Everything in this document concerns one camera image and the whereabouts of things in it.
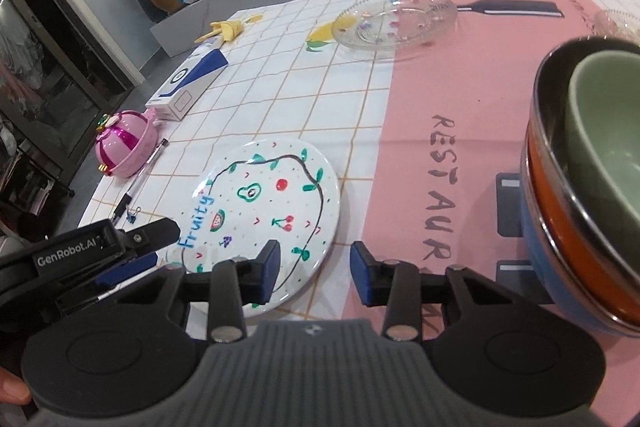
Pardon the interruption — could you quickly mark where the banana peel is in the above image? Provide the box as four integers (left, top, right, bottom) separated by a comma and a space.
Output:
194, 21, 246, 46

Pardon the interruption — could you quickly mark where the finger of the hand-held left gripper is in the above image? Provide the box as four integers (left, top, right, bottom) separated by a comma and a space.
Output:
115, 219, 181, 258
54, 252, 159, 316

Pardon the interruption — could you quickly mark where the blue steel bowl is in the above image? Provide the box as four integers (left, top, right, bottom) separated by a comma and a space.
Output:
520, 147, 640, 339

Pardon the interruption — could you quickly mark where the black pen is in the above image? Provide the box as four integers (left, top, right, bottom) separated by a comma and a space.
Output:
110, 138, 169, 226

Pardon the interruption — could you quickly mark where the green ceramic bowl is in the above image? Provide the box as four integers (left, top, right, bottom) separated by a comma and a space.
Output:
566, 51, 640, 234

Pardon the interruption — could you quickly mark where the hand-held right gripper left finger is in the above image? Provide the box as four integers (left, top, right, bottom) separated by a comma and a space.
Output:
107, 239, 282, 344

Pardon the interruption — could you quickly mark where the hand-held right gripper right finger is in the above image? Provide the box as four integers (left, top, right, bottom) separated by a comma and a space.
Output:
349, 240, 528, 344

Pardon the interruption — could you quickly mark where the orange steel bowl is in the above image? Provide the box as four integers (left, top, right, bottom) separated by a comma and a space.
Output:
525, 36, 640, 324

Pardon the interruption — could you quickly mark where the person's left hand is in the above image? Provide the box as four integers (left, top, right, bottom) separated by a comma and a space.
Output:
0, 368, 32, 408

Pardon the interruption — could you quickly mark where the white fruit print plate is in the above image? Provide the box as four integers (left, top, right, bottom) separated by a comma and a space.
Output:
182, 138, 342, 319

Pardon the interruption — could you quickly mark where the clear glass plate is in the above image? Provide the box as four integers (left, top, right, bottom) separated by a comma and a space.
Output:
332, 0, 459, 58
592, 9, 640, 44

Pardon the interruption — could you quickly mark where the pink round jewel box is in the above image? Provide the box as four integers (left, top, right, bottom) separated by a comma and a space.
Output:
95, 109, 161, 178

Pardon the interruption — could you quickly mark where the blue and white box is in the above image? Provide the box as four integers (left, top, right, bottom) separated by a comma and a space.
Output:
145, 49, 230, 122

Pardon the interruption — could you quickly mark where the checked lemon print tablecloth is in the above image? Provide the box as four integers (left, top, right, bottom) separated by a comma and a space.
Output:
77, 0, 640, 427

